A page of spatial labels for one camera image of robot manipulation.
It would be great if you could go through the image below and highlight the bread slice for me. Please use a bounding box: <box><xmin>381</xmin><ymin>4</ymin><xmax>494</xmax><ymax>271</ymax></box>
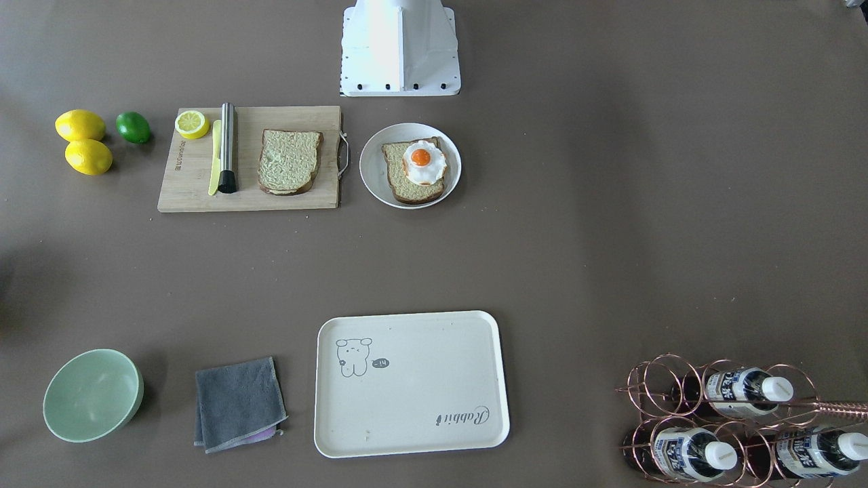
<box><xmin>381</xmin><ymin>136</ymin><xmax>449</xmax><ymax>205</ymax></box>
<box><xmin>257</xmin><ymin>129</ymin><xmax>323</xmax><ymax>197</ymax></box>

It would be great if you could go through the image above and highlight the cream rabbit tray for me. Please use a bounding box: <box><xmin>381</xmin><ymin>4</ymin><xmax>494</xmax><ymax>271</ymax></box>
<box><xmin>313</xmin><ymin>310</ymin><xmax>511</xmax><ymax>458</ymax></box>

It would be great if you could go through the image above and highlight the fried egg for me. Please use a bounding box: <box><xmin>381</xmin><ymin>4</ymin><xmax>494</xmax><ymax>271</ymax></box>
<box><xmin>402</xmin><ymin>141</ymin><xmax>448</xmax><ymax>186</ymax></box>

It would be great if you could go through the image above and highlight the white round plate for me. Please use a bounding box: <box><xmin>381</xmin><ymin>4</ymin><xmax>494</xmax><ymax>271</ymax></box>
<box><xmin>359</xmin><ymin>123</ymin><xmax>462</xmax><ymax>209</ymax></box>

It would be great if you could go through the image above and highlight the steel cylinder muddler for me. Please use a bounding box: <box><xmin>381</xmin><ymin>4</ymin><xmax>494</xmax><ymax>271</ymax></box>
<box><xmin>217</xmin><ymin>102</ymin><xmax>237</xmax><ymax>194</ymax></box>

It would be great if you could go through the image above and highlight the yellow plastic knife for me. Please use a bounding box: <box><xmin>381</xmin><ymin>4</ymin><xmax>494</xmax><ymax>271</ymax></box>
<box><xmin>208</xmin><ymin>119</ymin><xmax>222</xmax><ymax>197</ymax></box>

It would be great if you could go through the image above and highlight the grey folded cloth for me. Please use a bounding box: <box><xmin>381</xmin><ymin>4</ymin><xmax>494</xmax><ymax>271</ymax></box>
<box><xmin>193</xmin><ymin>357</ymin><xmax>288</xmax><ymax>453</ymax></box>

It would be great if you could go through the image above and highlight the wooden cutting board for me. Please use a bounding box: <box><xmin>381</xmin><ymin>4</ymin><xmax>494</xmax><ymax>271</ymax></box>
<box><xmin>158</xmin><ymin>106</ymin><xmax>342</xmax><ymax>213</ymax></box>

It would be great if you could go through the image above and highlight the half lemon slice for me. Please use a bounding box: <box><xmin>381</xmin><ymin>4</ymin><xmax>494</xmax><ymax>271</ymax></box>
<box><xmin>174</xmin><ymin>109</ymin><xmax>210</xmax><ymax>140</ymax></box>

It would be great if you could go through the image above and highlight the green lime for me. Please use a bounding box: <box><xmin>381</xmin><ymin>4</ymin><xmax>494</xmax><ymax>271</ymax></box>
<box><xmin>115</xmin><ymin>111</ymin><xmax>151</xmax><ymax>144</ymax></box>

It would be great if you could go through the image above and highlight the tea bottle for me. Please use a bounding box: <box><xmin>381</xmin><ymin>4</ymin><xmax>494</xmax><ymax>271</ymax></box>
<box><xmin>669</xmin><ymin>367</ymin><xmax>795</xmax><ymax>421</ymax></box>
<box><xmin>621</xmin><ymin>426</ymin><xmax>738</xmax><ymax>483</ymax></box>
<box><xmin>745</xmin><ymin>427</ymin><xmax>867</xmax><ymax>480</ymax></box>

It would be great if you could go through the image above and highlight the tea bottle upper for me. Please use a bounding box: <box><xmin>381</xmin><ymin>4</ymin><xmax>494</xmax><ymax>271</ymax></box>
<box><xmin>669</xmin><ymin>367</ymin><xmax>795</xmax><ymax>421</ymax></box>

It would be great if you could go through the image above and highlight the yellow lemon lower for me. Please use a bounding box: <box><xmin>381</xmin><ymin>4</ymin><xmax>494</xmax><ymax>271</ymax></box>
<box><xmin>64</xmin><ymin>139</ymin><xmax>113</xmax><ymax>176</ymax></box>

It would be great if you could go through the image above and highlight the yellow lemon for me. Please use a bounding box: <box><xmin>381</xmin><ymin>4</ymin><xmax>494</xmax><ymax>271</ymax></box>
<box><xmin>64</xmin><ymin>139</ymin><xmax>113</xmax><ymax>176</ymax></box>
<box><xmin>54</xmin><ymin>109</ymin><xmax>106</xmax><ymax>142</ymax></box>

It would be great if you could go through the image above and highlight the green ceramic bowl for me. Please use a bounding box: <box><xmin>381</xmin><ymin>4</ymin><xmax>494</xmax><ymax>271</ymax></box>
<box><xmin>41</xmin><ymin>348</ymin><xmax>144</xmax><ymax>443</ymax></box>

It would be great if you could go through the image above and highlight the yellow lemon upper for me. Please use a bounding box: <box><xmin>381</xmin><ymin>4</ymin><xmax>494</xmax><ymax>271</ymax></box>
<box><xmin>54</xmin><ymin>109</ymin><xmax>106</xmax><ymax>142</ymax></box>

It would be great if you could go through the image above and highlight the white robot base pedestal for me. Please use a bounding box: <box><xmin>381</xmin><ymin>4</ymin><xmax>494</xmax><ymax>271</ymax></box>
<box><xmin>339</xmin><ymin>1</ymin><xmax>462</xmax><ymax>97</ymax></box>

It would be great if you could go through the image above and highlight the copper wire bottle rack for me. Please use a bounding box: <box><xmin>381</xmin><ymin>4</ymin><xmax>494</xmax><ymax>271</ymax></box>
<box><xmin>620</xmin><ymin>353</ymin><xmax>866</xmax><ymax>487</ymax></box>

